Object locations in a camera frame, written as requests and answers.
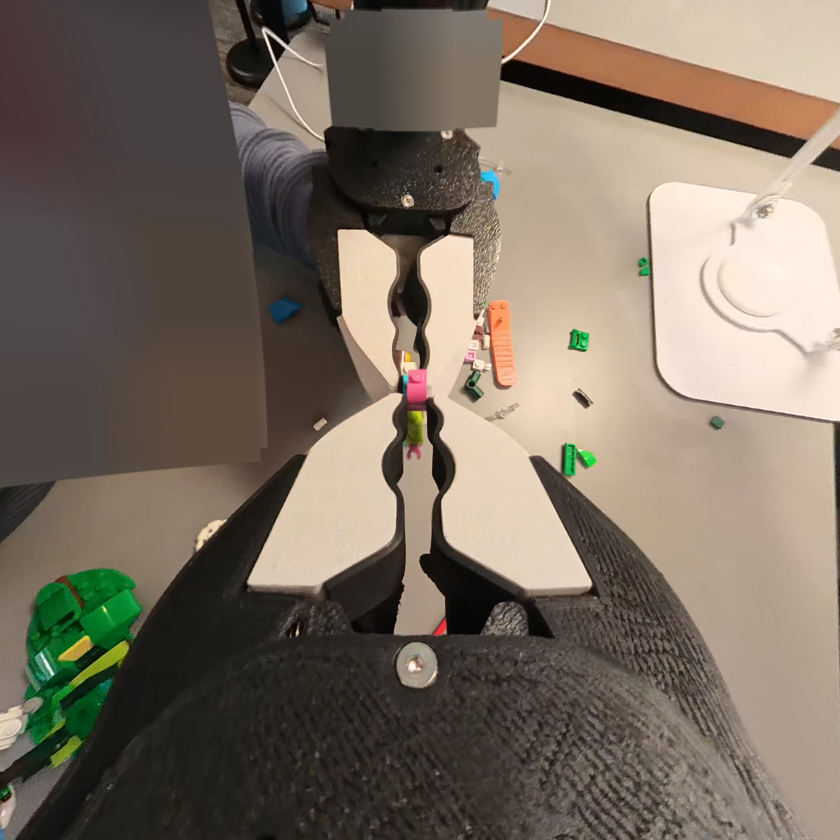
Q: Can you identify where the black round stand base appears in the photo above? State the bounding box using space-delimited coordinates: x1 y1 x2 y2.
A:
226 0 277 88

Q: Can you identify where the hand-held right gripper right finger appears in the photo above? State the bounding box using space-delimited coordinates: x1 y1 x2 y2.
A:
427 394 596 599

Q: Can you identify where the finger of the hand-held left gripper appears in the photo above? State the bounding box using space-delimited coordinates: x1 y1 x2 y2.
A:
336 227 411 403
415 234 478 399

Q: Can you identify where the pink and lime lego piece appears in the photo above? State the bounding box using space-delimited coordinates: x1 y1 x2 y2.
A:
402 367 432 462

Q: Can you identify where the white cable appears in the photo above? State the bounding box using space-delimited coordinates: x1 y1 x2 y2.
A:
261 0 552 135

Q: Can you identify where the orange brick separator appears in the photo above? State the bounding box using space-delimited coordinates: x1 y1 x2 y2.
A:
489 300 517 388

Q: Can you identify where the person's left forearm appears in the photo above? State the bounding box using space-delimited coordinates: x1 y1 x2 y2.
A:
230 101 326 270

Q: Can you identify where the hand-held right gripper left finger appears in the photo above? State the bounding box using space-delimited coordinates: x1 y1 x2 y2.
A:
246 394 406 601

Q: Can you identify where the cluster of pastel lego bits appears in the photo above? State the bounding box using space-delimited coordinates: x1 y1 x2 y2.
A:
467 314 493 371

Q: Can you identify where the green lego plant model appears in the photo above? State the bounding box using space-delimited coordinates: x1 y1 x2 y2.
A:
0 567 142 788

